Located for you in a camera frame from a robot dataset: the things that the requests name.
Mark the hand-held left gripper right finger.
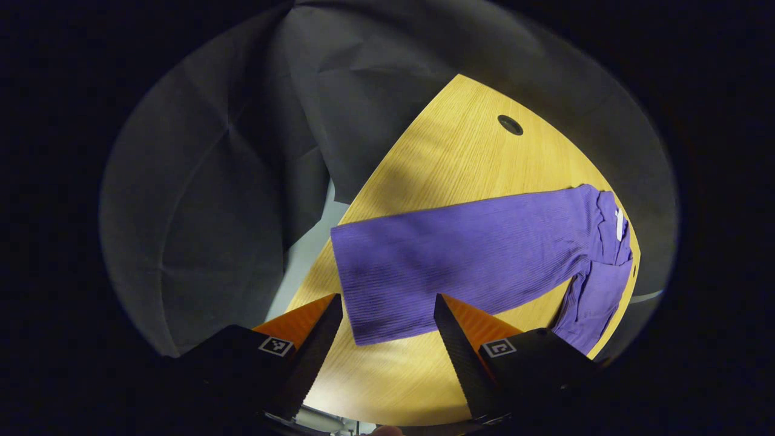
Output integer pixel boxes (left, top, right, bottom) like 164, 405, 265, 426
434, 294, 597, 424

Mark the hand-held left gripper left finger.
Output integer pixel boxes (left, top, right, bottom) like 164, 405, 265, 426
182, 294, 344, 423

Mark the purple knit shirt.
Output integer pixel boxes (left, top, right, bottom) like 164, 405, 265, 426
331, 184, 634, 355

